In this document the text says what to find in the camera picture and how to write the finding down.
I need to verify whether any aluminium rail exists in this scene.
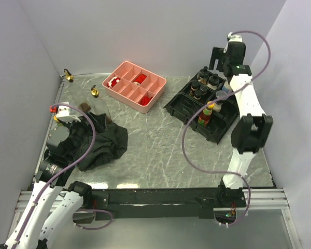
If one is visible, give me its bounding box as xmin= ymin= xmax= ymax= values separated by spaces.
xmin=214 ymin=188 xmax=291 ymax=211
xmin=15 ymin=190 xmax=67 ymax=213

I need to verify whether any white salt bottle black cap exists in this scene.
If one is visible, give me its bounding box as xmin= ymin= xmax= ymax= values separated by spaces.
xmin=207 ymin=74 xmax=220 ymax=90

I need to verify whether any black base beam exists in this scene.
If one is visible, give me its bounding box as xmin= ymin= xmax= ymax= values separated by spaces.
xmin=84 ymin=184 xmax=248 ymax=219

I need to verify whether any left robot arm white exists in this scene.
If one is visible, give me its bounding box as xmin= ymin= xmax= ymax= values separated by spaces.
xmin=0 ymin=113 xmax=96 ymax=248

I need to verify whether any brown spice bottle black cap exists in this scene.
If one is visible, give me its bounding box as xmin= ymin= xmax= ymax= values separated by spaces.
xmin=197 ymin=66 xmax=210 ymax=85

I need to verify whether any black cloth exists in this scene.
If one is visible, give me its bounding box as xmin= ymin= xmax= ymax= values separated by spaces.
xmin=77 ymin=122 xmax=128 ymax=171

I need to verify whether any red santa sock left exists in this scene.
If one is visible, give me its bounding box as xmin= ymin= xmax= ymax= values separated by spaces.
xmin=107 ymin=76 xmax=121 ymax=88

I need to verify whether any blue label white granule bottle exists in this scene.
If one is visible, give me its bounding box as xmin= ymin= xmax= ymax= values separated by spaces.
xmin=222 ymin=81 xmax=232 ymax=93

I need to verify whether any glass oil bottle gold spout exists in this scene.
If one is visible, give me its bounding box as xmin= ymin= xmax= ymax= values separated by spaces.
xmin=91 ymin=85 xmax=100 ymax=98

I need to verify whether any clear lid seasoning jar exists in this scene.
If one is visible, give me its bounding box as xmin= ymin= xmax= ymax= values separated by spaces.
xmin=213 ymin=90 xmax=227 ymax=112

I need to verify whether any red sock front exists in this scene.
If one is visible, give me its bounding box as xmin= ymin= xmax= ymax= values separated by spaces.
xmin=140 ymin=96 xmax=153 ymax=106

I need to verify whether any pink divided organizer tray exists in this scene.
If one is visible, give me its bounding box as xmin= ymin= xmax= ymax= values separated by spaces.
xmin=102 ymin=61 xmax=166 ymax=114

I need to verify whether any dark spice jar black lid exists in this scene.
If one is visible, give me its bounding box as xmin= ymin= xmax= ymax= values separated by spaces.
xmin=193 ymin=90 xmax=203 ymax=100

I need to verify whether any black compartment bin rack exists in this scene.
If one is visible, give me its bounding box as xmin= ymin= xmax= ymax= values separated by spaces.
xmin=164 ymin=75 xmax=239 ymax=144

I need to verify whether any red santa sock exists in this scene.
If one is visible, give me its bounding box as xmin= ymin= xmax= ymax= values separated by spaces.
xmin=133 ymin=74 xmax=147 ymax=86
xmin=107 ymin=76 xmax=121 ymax=88

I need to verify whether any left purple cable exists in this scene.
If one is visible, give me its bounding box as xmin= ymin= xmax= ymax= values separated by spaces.
xmin=14 ymin=103 xmax=115 ymax=247

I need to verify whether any red santa sock middle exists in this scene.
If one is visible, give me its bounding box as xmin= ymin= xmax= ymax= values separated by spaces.
xmin=133 ymin=74 xmax=147 ymax=86

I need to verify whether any left aluminium rail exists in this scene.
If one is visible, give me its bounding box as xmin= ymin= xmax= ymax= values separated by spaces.
xmin=15 ymin=190 xmax=67 ymax=213

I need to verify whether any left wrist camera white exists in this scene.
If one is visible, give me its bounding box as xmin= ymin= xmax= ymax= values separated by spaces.
xmin=49 ymin=105 xmax=81 ymax=123

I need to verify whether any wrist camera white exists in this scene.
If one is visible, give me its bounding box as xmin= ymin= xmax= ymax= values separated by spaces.
xmin=227 ymin=32 xmax=243 ymax=43
xmin=49 ymin=105 xmax=81 ymax=123

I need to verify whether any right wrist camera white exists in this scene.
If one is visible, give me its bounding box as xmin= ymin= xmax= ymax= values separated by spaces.
xmin=227 ymin=32 xmax=243 ymax=43

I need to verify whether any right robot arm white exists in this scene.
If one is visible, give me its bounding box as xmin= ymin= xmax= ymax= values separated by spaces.
xmin=209 ymin=39 xmax=273 ymax=206

